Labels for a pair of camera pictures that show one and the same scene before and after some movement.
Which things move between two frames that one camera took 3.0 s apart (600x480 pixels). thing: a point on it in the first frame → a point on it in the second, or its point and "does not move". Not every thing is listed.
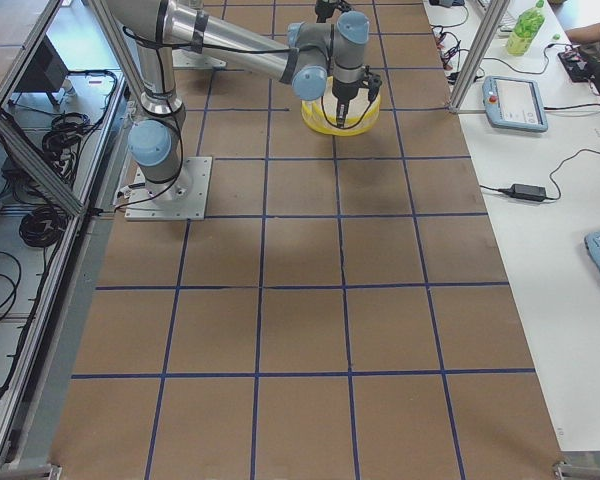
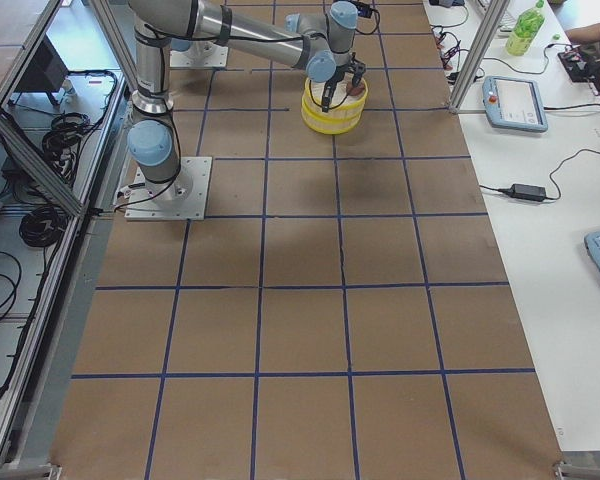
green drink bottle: [525, 28] does not move
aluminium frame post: [498, 9] does not move
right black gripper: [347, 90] → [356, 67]
